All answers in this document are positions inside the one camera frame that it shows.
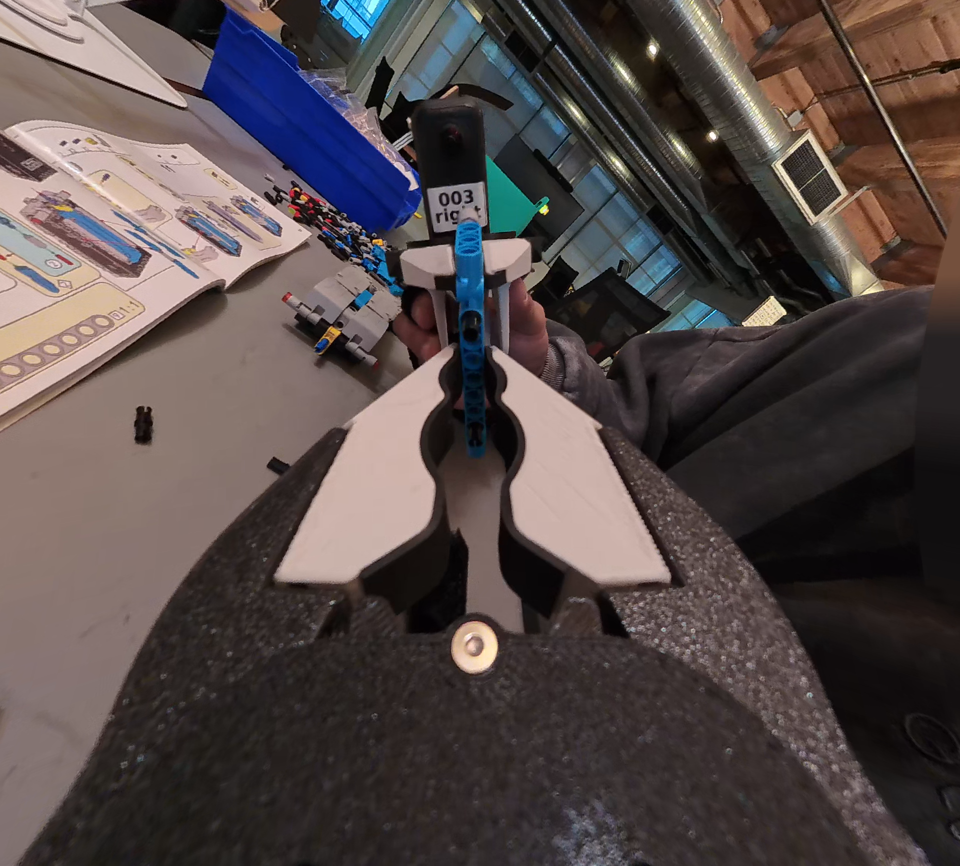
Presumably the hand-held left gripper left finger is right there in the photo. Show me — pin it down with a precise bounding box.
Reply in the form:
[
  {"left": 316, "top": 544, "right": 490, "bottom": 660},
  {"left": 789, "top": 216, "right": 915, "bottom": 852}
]
[{"left": 271, "top": 346, "right": 462, "bottom": 593}]

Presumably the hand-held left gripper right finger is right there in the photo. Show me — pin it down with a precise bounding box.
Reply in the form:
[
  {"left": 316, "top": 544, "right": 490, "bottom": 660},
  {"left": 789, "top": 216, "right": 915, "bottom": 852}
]
[{"left": 486, "top": 346, "right": 674, "bottom": 591}]

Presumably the blue perforated building beam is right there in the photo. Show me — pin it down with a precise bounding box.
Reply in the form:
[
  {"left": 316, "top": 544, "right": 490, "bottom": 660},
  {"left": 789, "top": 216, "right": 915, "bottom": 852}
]
[{"left": 452, "top": 221, "right": 493, "bottom": 460}]

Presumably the grey desk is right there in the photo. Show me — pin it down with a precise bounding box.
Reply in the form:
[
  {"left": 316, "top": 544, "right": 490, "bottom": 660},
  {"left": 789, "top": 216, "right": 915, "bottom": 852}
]
[{"left": 0, "top": 0, "right": 466, "bottom": 860}]

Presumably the person's right hand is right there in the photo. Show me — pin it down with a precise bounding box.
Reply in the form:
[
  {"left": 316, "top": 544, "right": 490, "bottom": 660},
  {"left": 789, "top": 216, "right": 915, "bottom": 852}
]
[{"left": 393, "top": 287, "right": 550, "bottom": 389}]

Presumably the teal felt bag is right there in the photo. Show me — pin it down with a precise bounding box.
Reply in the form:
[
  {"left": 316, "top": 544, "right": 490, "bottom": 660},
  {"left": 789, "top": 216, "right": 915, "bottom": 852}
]
[{"left": 483, "top": 152, "right": 554, "bottom": 239}]

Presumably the large black display screen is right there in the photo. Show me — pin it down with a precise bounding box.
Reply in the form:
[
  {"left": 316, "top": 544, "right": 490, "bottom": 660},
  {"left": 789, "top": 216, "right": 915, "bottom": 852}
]
[{"left": 493, "top": 130, "right": 588, "bottom": 239}]

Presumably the grey black motor block assembly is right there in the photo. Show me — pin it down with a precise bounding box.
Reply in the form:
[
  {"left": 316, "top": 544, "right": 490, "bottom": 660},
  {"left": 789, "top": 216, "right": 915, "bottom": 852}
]
[{"left": 279, "top": 261, "right": 404, "bottom": 370}]

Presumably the pile of clear plastic bags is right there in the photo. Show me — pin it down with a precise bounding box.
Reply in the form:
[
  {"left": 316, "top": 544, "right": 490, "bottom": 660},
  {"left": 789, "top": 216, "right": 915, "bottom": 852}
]
[{"left": 298, "top": 66, "right": 419, "bottom": 186}]

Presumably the pile of small building pieces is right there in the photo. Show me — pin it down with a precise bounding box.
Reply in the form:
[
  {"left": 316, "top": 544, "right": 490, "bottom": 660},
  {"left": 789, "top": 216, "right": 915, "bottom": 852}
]
[{"left": 261, "top": 178, "right": 408, "bottom": 284}]

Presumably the black mesh office chair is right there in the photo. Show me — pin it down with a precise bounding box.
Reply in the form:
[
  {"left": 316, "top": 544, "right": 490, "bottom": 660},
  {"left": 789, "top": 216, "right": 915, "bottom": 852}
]
[{"left": 568, "top": 265, "right": 674, "bottom": 359}]

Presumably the blue plastic bin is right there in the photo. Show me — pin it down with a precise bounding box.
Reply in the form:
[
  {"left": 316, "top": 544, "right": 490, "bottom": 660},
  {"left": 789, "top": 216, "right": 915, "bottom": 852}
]
[{"left": 201, "top": 6, "right": 423, "bottom": 235}]

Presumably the white printed sheet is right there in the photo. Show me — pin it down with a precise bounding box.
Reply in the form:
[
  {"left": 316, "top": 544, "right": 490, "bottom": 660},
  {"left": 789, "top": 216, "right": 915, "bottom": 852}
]
[{"left": 741, "top": 295, "right": 790, "bottom": 329}]

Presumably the white ceiling air vent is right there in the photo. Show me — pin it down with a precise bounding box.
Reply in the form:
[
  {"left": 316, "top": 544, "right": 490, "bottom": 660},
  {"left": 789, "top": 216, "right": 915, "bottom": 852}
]
[{"left": 771, "top": 128, "right": 850, "bottom": 227}]

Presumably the open instruction booklet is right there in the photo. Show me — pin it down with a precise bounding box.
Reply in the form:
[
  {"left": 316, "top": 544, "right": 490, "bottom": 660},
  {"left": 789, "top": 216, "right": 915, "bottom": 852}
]
[{"left": 0, "top": 120, "right": 313, "bottom": 432}]

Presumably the person's dark jacket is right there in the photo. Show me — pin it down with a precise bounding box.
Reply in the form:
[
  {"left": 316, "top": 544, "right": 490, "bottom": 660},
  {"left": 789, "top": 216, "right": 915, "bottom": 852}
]
[{"left": 660, "top": 356, "right": 960, "bottom": 866}]

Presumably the white wooden-top laptop stand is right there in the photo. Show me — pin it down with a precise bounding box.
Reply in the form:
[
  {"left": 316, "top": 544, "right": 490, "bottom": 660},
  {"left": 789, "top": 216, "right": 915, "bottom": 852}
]
[{"left": 0, "top": 0, "right": 303, "bottom": 111}]

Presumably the silver ventilation duct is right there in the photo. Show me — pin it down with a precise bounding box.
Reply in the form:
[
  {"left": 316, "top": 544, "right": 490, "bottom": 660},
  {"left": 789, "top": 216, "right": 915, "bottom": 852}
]
[{"left": 598, "top": 0, "right": 895, "bottom": 299}]

